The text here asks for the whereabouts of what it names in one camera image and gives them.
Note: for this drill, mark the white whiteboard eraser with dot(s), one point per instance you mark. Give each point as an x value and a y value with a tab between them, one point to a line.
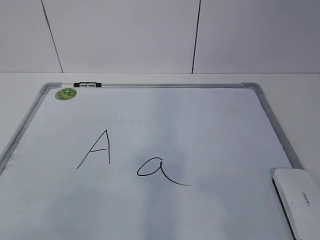
300	199

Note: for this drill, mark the black and clear board clip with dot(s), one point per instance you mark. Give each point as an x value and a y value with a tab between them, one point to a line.
87	85

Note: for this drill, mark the round green magnet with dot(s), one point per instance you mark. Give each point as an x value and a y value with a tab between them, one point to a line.
65	94

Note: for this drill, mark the white whiteboard with grey frame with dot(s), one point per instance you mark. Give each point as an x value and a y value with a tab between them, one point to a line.
139	162

